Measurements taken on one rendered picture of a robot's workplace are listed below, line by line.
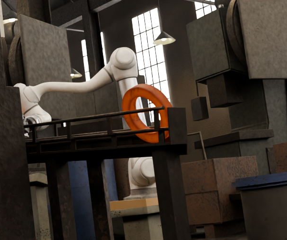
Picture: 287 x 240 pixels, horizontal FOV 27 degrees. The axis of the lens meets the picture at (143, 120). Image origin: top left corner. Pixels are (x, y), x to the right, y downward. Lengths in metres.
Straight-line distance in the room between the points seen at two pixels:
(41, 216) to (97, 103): 4.40
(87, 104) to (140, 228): 4.77
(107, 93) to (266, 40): 2.11
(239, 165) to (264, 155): 2.61
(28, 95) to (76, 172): 2.79
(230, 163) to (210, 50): 3.08
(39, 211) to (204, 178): 1.66
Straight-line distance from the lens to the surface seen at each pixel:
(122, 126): 2.30
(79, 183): 6.07
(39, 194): 3.59
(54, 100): 6.51
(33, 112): 3.36
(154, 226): 3.34
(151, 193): 3.37
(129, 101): 1.80
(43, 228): 3.59
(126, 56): 3.21
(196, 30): 8.04
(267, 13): 7.78
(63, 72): 6.78
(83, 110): 8.02
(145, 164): 3.12
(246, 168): 5.18
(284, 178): 2.58
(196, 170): 4.83
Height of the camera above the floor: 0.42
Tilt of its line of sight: 7 degrees up
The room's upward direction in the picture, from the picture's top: 8 degrees counter-clockwise
